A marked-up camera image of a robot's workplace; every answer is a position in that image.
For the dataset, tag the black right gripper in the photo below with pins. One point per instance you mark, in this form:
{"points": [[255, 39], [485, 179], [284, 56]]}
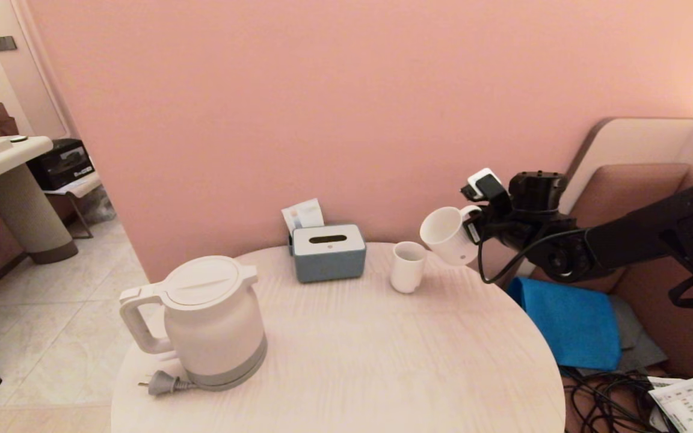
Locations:
{"points": [[536, 192]]}

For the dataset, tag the white ribbed mug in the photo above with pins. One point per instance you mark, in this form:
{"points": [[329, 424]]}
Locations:
{"points": [[446, 237]]}

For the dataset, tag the white electric kettle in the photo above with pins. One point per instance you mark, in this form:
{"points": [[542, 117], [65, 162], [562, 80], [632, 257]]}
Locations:
{"points": [[220, 325]]}

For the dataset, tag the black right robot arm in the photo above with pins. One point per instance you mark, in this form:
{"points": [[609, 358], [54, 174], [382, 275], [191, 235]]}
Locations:
{"points": [[653, 234]]}

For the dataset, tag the blue folded cloth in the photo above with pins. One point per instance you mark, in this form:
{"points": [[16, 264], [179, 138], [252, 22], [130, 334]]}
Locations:
{"points": [[569, 325]]}

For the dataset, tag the grey tissue box white lid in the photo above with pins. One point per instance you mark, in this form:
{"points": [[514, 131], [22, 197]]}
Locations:
{"points": [[328, 261]]}

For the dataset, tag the beige rounded backrest panel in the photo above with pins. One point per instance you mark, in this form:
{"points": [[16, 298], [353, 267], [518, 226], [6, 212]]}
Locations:
{"points": [[623, 143]]}

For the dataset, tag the white paper sachets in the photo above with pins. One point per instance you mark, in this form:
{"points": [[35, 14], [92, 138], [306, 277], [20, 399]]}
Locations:
{"points": [[303, 214]]}

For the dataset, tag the grey folded cloth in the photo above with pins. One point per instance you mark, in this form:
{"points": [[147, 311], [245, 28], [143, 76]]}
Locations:
{"points": [[632, 344]]}

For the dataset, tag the brown upholstered sofa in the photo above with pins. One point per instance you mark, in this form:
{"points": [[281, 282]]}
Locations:
{"points": [[683, 343]]}

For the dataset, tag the printed white paper sheet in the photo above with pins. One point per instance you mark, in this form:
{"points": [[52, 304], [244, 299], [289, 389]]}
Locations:
{"points": [[689, 408]]}

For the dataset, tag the grey round kettle base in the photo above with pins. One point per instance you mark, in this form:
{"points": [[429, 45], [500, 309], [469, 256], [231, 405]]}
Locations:
{"points": [[229, 386]]}

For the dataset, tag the grey power plug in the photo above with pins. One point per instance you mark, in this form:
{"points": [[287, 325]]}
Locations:
{"points": [[163, 382]]}

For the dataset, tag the clear plastic bag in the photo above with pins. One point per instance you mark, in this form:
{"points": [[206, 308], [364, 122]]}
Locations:
{"points": [[97, 208]]}

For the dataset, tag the small white metal-legged stool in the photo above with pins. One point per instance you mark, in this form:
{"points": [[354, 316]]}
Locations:
{"points": [[82, 186]]}

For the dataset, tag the black box appliance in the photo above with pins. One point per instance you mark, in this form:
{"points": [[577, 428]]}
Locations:
{"points": [[61, 166]]}

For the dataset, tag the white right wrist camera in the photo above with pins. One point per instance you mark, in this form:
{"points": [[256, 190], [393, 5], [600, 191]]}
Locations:
{"points": [[482, 179]]}

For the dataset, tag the beige sink pedestal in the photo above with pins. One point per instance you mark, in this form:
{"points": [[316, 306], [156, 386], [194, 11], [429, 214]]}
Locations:
{"points": [[27, 221]]}

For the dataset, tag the grey wall switch plate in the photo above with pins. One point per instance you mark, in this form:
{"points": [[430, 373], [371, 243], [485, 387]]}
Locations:
{"points": [[5, 43]]}

